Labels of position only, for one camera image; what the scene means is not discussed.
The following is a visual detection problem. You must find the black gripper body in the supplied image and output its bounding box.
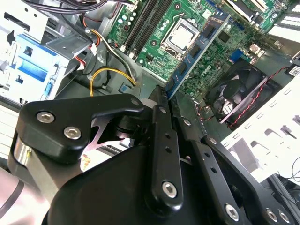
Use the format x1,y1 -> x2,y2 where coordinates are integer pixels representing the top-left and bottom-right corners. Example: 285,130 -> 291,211
42,143 -> 225,225

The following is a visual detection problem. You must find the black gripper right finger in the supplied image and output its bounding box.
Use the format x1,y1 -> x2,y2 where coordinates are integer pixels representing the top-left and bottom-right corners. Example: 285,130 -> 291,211
171,93 -> 298,225

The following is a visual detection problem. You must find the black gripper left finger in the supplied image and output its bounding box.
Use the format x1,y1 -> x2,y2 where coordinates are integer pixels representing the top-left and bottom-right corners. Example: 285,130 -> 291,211
15,85 -> 185,213

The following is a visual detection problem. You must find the blue RAM stick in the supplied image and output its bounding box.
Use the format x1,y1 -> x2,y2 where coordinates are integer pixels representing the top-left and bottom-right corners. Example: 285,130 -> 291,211
165,12 -> 233,101

